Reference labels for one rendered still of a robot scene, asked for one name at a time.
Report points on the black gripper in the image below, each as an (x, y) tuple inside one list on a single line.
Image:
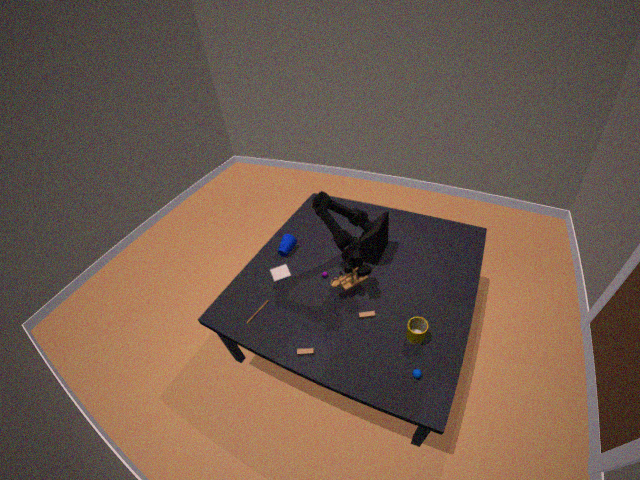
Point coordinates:
[(363, 270)]

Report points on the yellow cup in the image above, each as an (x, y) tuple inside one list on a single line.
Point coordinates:
[(416, 330)]

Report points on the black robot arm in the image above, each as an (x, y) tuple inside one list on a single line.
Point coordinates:
[(322, 202)]

